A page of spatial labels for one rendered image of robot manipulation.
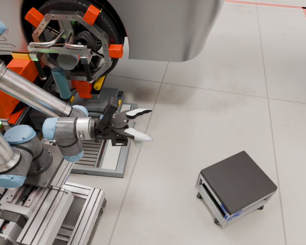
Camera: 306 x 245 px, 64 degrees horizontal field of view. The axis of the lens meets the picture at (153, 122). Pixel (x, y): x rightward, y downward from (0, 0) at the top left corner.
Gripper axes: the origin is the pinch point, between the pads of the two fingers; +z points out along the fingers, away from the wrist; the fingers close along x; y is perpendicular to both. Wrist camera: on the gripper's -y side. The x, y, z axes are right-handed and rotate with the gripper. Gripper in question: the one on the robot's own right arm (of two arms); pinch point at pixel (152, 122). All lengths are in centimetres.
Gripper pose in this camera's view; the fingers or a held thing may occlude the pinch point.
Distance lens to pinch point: 79.7
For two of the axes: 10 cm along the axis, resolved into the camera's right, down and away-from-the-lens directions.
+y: 0.0, 7.7, 6.4
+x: 0.2, 6.4, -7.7
